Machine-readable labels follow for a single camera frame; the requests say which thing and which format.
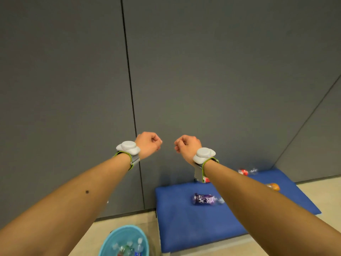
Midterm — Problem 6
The white left wrist tracker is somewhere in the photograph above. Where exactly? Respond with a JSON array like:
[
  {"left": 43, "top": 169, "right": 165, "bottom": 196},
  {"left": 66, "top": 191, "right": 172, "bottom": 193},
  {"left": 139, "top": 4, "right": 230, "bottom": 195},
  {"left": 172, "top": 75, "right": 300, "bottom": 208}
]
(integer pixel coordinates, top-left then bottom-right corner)
[{"left": 113, "top": 140, "right": 141, "bottom": 171}]

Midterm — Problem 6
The purple label bottle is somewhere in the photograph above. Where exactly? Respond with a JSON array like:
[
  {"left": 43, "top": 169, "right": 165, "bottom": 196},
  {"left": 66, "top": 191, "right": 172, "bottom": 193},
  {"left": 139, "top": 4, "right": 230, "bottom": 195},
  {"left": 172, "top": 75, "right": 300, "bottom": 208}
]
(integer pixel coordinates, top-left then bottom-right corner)
[{"left": 192, "top": 193, "right": 226, "bottom": 206}]

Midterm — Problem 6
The blue padded bench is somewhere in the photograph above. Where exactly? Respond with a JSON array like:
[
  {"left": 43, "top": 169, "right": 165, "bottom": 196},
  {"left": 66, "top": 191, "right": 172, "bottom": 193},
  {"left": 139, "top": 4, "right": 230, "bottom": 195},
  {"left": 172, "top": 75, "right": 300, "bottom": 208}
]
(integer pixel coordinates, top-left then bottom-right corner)
[{"left": 155, "top": 167, "right": 322, "bottom": 255}]

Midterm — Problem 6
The person's right forearm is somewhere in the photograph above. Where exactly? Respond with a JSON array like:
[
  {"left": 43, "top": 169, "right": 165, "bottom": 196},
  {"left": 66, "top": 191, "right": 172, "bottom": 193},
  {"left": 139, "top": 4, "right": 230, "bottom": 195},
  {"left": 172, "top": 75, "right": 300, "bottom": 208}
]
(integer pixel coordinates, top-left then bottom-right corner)
[{"left": 204, "top": 160, "right": 341, "bottom": 256}]

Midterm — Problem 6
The person's left hand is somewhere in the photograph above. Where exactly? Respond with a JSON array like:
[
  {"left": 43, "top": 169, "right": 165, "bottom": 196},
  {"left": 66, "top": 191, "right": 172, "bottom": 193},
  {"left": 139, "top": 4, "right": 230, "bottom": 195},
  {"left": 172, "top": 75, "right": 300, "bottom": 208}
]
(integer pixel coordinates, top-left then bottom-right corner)
[{"left": 134, "top": 131, "right": 163, "bottom": 160}]

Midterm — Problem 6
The white wrist tracker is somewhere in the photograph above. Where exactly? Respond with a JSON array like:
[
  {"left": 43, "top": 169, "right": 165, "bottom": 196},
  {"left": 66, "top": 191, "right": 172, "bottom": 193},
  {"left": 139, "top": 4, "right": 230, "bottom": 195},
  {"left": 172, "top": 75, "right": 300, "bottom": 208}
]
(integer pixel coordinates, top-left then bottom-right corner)
[
  {"left": 193, "top": 147, "right": 220, "bottom": 183},
  {"left": 113, "top": 140, "right": 141, "bottom": 171}
]

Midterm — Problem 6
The portrait label clear bottle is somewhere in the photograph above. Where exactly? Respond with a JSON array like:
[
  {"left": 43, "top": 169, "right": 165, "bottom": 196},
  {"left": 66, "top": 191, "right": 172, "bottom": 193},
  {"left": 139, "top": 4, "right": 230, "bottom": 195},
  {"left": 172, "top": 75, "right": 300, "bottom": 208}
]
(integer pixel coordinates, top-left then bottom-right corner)
[{"left": 133, "top": 237, "right": 144, "bottom": 256}]

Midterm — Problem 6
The person's left forearm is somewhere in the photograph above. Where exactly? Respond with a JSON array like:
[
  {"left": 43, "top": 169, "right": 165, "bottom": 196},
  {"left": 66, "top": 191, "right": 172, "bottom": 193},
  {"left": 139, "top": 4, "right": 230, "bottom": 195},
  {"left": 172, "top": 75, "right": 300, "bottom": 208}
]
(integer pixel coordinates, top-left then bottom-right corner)
[{"left": 0, "top": 153, "right": 133, "bottom": 256}]

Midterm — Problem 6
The blue plastic bucket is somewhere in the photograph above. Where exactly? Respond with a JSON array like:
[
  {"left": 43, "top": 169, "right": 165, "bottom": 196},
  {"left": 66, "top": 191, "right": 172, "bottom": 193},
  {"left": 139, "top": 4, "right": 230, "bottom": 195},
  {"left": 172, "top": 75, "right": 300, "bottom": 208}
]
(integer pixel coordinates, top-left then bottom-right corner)
[{"left": 98, "top": 224, "right": 150, "bottom": 256}]

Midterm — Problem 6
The person's right hand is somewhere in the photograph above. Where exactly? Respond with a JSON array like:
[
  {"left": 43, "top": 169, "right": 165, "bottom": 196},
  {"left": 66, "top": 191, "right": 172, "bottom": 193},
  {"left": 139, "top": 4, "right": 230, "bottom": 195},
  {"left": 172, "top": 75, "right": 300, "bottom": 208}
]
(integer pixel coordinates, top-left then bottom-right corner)
[{"left": 174, "top": 134, "right": 203, "bottom": 167}]

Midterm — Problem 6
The red label clear bottle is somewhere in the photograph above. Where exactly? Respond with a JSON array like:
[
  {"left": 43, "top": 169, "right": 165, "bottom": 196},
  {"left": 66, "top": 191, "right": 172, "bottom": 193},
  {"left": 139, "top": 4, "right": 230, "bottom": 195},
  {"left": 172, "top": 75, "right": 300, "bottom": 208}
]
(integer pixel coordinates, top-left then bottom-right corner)
[{"left": 238, "top": 167, "right": 258, "bottom": 176}]

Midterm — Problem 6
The white right wrist tracker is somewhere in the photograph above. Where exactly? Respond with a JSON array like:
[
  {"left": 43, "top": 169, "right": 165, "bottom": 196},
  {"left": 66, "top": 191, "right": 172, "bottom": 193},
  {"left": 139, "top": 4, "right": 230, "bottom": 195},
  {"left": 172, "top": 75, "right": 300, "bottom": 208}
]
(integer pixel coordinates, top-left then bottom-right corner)
[{"left": 193, "top": 147, "right": 220, "bottom": 183}]

